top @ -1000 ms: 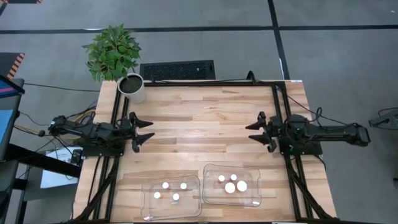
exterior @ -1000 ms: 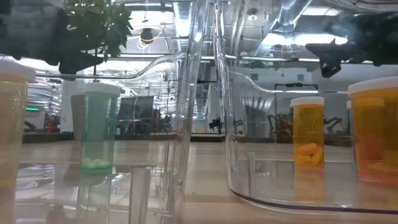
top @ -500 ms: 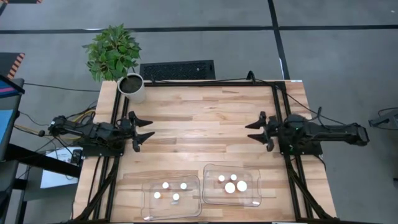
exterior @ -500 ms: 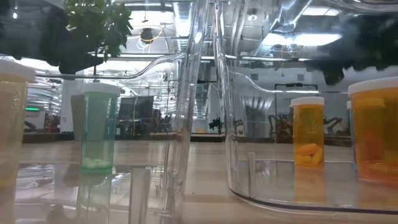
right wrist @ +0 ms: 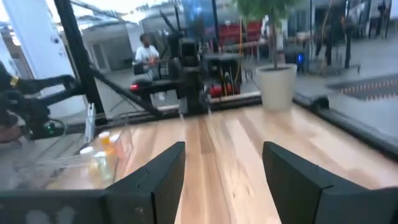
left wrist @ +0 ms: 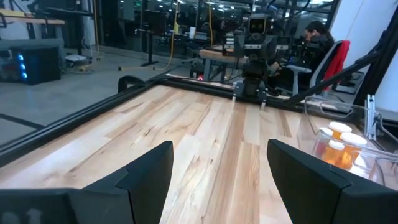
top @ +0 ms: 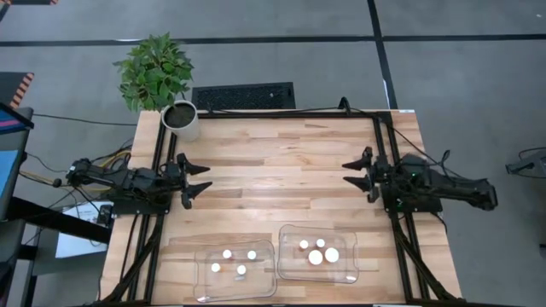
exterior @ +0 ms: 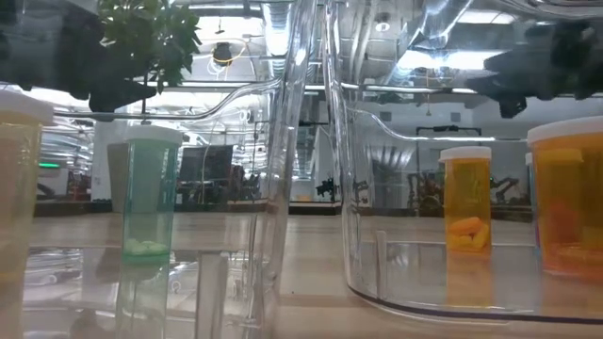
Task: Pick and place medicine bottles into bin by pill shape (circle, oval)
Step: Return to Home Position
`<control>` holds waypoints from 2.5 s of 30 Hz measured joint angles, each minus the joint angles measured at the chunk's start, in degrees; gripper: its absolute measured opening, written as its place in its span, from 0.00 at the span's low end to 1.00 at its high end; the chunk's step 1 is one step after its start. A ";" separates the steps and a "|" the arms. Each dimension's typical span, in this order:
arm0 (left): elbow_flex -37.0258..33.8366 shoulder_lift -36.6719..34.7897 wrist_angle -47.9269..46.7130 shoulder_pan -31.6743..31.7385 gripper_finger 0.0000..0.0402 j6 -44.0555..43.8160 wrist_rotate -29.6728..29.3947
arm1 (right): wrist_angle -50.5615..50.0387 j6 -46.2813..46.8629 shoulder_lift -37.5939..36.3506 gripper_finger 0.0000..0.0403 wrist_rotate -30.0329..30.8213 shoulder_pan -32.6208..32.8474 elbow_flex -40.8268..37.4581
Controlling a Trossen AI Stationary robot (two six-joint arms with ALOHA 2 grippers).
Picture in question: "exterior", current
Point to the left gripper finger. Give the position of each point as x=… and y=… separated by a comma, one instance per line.
x=115, y=96

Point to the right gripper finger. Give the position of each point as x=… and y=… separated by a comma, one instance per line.
x=511, y=61
x=504, y=87

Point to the green pill bottle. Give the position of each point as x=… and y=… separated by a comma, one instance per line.
x=151, y=198

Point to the black background robot arm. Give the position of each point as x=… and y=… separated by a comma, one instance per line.
x=506, y=186
x=326, y=188

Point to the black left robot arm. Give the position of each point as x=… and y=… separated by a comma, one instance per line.
x=28, y=56

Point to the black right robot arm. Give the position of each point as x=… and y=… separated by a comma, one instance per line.
x=594, y=70

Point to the clear plastic bin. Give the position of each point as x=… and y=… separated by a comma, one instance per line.
x=282, y=188
x=348, y=188

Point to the green leafy plant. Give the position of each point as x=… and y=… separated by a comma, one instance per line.
x=151, y=37

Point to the black overhead bar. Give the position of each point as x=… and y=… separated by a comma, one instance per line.
x=447, y=128

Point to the green light strip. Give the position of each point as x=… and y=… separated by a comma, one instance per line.
x=49, y=165

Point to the black background monitor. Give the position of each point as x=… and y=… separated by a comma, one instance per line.
x=205, y=162

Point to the black ceiling lamp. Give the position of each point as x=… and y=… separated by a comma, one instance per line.
x=222, y=53

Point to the black aluminium table frame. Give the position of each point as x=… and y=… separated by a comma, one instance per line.
x=70, y=207

